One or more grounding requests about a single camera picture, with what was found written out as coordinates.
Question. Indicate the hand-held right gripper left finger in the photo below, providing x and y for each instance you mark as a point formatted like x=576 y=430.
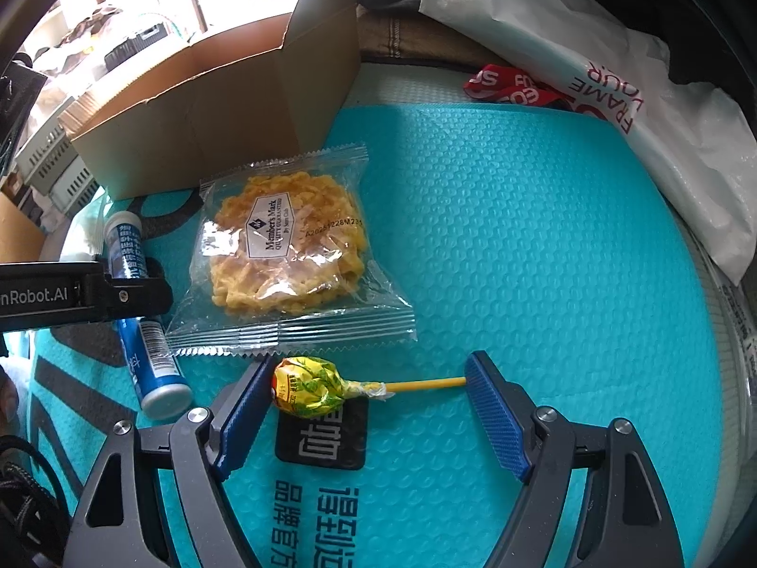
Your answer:
x=239 y=420

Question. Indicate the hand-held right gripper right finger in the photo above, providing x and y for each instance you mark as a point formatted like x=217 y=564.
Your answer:
x=497 y=420

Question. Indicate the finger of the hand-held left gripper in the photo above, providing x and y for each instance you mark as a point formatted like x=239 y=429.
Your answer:
x=136 y=299

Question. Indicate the blue tablet tube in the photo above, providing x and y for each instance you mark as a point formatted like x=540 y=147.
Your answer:
x=151 y=367

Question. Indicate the yellow green lollipop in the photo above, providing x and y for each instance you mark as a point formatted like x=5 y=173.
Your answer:
x=301 y=387

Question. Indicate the brown cardboard box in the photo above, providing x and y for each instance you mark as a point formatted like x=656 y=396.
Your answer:
x=236 y=118

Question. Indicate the flat brown cardboard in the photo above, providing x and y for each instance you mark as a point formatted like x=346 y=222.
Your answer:
x=18 y=225

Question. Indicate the grey plastic crate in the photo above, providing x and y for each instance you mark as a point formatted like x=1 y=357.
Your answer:
x=68 y=189
x=50 y=154

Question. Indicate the clear packet yellow crackers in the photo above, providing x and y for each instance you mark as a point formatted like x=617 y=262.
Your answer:
x=284 y=236

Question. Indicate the teal bubble mat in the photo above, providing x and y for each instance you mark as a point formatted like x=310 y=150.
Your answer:
x=502 y=219

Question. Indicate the black folding crate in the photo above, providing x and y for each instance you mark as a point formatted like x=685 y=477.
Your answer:
x=139 y=41

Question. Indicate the red printed packet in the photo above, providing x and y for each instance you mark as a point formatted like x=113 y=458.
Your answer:
x=502 y=86

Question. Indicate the brown stitched fabric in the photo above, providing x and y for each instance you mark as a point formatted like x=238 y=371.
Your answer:
x=426 y=41

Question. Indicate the white plastic bag red print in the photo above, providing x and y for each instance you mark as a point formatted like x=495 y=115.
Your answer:
x=532 y=23

